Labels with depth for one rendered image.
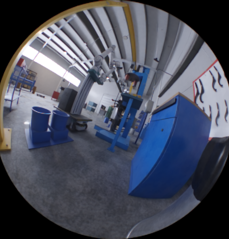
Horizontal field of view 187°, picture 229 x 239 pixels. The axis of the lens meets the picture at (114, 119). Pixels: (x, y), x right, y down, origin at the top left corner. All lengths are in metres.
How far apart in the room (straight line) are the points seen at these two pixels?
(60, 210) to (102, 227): 0.26
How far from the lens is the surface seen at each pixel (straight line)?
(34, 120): 0.92
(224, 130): 1.52
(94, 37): 6.55
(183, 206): 0.38
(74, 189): 0.65
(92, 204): 0.62
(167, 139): 0.50
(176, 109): 0.54
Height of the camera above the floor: 0.59
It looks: 2 degrees down
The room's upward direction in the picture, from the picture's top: 22 degrees clockwise
